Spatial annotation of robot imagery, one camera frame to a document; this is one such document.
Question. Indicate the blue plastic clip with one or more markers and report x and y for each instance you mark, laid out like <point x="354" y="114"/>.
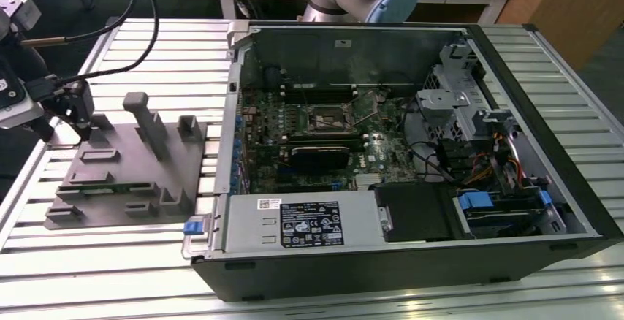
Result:
<point x="545" y="199"/>

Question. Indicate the white wrist camera black face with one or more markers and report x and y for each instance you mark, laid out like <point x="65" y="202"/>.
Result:
<point x="25" y="113"/>

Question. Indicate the grey plastic parts rack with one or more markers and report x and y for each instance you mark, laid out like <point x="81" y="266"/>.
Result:
<point x="131" y="174"/>

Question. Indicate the silver chipset heatsink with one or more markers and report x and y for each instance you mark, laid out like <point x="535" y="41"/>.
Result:
<point x="367" y="180"/>

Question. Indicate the metal drive cage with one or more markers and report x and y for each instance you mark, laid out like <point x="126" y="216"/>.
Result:
<point x="439" y="101"/>

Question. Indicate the silver power supply with label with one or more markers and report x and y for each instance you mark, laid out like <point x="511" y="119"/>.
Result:
<point x="245" y="221"/>

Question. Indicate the CPU socket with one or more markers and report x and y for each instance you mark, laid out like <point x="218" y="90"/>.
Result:
<point x="325" y="113"/>

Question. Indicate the black plastic shroud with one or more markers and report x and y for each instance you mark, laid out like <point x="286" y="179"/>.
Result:
<point x="415" y="212"/>

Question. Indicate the wooden cabinet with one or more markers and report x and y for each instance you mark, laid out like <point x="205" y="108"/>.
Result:
<point x="575" y="13"/>

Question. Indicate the green motherboard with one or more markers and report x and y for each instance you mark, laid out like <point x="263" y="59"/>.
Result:
<point x="390" y="141"/>

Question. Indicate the black open PC case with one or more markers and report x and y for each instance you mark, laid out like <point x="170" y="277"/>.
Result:
<point x="342" y="276"/>

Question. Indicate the silver metal bracket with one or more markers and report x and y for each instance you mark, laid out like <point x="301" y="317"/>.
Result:
<point x="386" y="217"/>

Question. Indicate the blue case latch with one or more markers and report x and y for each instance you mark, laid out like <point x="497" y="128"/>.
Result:
<point x="194" y="225"/>

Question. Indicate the black graphics card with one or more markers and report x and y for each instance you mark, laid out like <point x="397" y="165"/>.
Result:
<point x="319" y="159"/>

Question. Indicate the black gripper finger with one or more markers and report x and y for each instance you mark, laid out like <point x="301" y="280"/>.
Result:
<point x="81" y="101"/>
<point x="43" y="128"/>

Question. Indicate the blue disk carrier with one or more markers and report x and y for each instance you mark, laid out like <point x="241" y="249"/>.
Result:
<point x="475" y="199"/>

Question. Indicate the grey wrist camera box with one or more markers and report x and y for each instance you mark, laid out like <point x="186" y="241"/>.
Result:
<point x="22" y="9"/>

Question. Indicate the green RAM stick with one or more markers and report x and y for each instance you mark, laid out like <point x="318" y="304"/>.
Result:
<point x="105" y="189"/>

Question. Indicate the white sticker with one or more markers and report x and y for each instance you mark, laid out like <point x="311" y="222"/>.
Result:
<point x="343" y="44"/>

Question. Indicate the thin metal locking lever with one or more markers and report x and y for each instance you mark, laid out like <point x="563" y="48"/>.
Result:
<point x="369" y="115"/>
<point x="327" y="122"/>

